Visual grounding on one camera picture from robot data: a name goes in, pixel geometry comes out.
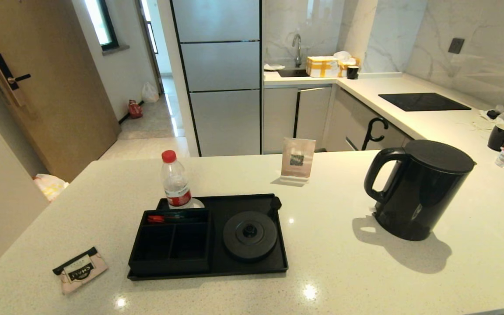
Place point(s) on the white and yellow plastic bag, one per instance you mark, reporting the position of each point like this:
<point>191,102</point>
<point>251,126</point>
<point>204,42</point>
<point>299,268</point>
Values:
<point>50,188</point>

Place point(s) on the red-capped water bottle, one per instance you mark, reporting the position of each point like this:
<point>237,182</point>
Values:
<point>175,183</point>

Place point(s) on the red bag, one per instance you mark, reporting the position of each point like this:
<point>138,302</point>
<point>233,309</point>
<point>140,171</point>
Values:
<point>135,110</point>

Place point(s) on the crumpled clear plastic wrap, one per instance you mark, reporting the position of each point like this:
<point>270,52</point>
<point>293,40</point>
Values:
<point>503,114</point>

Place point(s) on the grey kitchen cabinet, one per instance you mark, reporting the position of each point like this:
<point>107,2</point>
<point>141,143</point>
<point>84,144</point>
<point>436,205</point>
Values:
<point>313,113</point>

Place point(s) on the black serving tray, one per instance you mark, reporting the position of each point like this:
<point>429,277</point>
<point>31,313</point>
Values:
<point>217,271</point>

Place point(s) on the black mug white inside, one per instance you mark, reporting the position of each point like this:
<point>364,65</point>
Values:
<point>499,140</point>

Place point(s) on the white dish by sink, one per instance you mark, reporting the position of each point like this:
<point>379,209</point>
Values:
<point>274,68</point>

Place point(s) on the kitchen sink basin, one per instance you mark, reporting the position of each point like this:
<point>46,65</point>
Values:
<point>293,74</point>

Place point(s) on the black electric kettle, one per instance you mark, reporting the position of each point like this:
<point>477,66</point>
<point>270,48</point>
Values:
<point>422,197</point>

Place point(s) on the silver refrigerator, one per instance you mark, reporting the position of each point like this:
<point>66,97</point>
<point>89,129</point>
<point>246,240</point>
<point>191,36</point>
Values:
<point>221,65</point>

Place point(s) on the grey wall socket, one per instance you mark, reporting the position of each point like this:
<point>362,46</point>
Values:
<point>456,46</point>

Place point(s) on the black round kettle base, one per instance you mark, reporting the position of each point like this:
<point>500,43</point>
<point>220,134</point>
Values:
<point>243,245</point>

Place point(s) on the chrome sink faucet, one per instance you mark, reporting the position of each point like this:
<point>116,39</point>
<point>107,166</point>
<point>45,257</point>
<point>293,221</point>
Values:
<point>298,48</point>

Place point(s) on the wooden door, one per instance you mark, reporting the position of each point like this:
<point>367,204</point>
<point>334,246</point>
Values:
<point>59,87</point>

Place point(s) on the black compartment organizer box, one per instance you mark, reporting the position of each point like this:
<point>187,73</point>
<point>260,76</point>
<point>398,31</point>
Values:
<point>169,265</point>

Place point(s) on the cardboard box with yellow tape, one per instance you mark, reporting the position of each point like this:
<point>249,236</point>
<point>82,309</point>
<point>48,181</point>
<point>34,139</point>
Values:
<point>322,68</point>

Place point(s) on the crumpled white bag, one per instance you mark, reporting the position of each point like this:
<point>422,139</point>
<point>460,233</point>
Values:
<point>343,56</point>

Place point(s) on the acrylic QR code sign stand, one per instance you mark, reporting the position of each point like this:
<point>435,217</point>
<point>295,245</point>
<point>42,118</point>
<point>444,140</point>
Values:
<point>298,159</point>

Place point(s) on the small black cup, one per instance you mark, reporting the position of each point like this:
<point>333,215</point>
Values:
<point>352,73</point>

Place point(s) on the black induction cooktop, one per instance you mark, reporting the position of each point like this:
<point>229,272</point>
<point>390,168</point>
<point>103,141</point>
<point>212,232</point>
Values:
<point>422,103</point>

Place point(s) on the black framed window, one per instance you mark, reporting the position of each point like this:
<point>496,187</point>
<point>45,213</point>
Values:
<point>103,22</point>

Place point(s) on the pink and black tea sachet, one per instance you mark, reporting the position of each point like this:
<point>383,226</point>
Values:
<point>81,271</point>

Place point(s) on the small yellow taped box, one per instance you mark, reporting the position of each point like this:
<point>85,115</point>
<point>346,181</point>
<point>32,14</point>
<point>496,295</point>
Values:
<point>348,69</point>

